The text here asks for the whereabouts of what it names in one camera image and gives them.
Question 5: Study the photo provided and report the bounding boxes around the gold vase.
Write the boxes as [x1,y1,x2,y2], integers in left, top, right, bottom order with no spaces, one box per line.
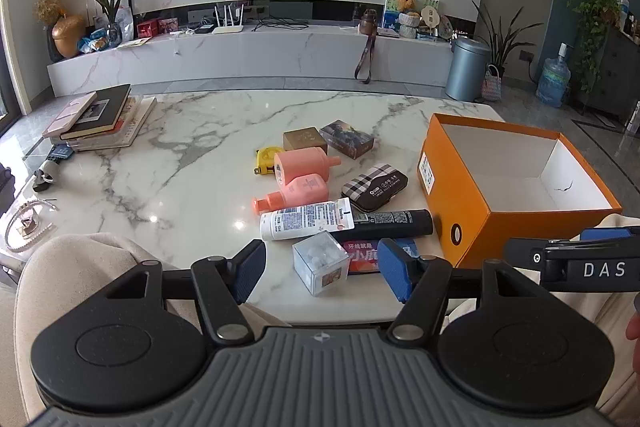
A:
[52,14,86,58]

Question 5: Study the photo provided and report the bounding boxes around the person's right leg beige trousers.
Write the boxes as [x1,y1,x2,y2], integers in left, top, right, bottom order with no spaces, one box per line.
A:
[445,211,640,413]

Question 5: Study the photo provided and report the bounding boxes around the white tube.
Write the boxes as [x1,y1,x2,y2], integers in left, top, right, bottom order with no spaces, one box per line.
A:
[260,198,356,241]

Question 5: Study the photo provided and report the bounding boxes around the yellow tape measure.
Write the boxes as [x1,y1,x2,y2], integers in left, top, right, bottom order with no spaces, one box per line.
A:
[255,146,288,178]

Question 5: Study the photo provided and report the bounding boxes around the black hardcover book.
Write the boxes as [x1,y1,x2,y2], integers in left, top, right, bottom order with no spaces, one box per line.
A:
[60,84,132,140]

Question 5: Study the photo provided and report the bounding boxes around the blue snack bags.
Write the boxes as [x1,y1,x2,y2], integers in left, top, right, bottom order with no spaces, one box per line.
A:
[77,34,108,52]

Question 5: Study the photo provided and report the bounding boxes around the marble television console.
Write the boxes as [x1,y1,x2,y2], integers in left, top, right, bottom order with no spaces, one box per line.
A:
[47,27,453,98]

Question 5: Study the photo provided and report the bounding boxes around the dried flowers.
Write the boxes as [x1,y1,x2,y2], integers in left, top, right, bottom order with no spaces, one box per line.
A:
[34,0,66,25]

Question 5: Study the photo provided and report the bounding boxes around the green potted plant glass vase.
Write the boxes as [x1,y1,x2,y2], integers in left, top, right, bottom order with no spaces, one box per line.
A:
[82,0,136,48]

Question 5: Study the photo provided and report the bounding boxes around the woven checkered bag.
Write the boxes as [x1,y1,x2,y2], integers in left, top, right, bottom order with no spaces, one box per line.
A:
[481,64,502,102]

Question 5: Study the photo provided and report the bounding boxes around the blue water jug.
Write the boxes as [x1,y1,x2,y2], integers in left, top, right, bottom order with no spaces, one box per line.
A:
[536,43,572,108]

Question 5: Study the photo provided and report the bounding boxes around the white router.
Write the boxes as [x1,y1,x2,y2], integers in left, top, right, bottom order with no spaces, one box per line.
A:
[212,4,246,35]

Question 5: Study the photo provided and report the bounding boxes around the pink notebook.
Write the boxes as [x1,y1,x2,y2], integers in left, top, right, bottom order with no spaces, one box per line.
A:
[42,92,97,138]

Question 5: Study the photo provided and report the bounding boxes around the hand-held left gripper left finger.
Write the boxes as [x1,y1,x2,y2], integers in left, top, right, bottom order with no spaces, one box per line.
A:
[99,239,267,347]

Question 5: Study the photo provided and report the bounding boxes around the orange cardboard box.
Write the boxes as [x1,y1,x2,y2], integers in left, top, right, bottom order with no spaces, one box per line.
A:
[417,113,622,269]

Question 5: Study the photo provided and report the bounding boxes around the plaid zip case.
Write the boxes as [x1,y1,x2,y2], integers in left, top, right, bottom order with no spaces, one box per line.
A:
[341,163,409,212]

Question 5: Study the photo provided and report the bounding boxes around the dark drawer cabinet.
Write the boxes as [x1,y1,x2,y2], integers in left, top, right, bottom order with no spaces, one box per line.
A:
[575,22,640,122]

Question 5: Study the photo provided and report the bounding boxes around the gold square box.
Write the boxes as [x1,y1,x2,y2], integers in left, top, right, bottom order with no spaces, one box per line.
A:
[283,127,329,154]

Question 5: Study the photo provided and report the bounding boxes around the tall leafy floor plant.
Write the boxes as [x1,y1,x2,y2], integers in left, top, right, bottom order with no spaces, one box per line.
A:
[472,0,531,80]

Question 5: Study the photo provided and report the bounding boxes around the clear plastic cube box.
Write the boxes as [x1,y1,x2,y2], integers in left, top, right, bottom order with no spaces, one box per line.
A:
[292,231,351,297]

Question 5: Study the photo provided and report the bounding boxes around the red and blue tin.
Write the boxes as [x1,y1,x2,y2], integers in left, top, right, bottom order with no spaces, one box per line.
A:
[332,237,418,276]

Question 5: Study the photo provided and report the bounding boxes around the black cable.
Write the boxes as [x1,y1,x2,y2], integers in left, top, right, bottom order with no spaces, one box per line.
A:
[250,18,308,32]

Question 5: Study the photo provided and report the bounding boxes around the silver pouch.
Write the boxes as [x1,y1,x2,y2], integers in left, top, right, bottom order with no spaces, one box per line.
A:
[116,7,135,42]

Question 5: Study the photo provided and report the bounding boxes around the large pink bottle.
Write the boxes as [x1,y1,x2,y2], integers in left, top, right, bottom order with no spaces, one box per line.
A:
[273,147,342,186]

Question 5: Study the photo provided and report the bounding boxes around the picture with teddy bear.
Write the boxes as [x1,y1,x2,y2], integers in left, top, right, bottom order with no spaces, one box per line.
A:
[382,0,440,38]

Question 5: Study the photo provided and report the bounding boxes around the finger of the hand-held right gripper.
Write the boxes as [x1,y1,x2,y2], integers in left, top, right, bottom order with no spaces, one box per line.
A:
[580,226,640,244]
[502,237,549,271]

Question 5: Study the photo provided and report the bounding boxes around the pearl headband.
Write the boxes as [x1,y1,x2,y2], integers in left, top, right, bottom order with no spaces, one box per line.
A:
[5,199,58,253]

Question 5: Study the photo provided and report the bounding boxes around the small pink bottle orange cap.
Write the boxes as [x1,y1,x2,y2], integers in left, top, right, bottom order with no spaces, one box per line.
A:
[251,173,330,214]

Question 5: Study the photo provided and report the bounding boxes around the black tube bottle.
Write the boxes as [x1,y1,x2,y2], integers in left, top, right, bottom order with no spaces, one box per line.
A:
[350,209,434,240]

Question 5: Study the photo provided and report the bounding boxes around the trailing pothos plant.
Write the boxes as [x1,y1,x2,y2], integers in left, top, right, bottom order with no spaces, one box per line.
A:
[567,0,621,92]

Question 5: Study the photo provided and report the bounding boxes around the illustrated card box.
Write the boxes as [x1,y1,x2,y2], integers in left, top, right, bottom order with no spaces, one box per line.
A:
[320,120,376,158]

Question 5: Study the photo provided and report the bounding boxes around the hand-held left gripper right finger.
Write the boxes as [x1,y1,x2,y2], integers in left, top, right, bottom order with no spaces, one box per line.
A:
[377,238,545,344]

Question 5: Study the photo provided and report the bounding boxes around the grey-blue trash can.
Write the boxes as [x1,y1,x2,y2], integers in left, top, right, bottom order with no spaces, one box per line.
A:
[445,38,492,102]

